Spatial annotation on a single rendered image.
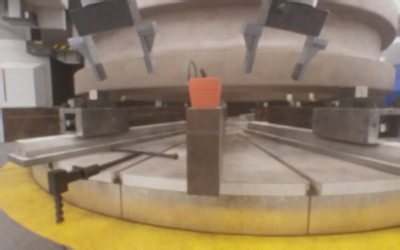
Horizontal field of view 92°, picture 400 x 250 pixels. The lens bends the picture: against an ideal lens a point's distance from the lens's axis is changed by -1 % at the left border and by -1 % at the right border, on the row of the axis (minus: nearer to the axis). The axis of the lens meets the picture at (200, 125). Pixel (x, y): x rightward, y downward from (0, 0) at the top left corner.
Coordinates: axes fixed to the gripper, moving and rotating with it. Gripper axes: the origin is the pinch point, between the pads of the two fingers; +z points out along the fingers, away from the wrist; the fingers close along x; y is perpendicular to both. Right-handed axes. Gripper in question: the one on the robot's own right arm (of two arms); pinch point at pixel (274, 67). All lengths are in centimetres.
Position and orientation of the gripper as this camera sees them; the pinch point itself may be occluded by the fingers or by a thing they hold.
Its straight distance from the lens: 51.7
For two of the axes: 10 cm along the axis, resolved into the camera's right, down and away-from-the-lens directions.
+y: 1.1, 4.8, -8.7
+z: -1.7, 8.7, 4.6
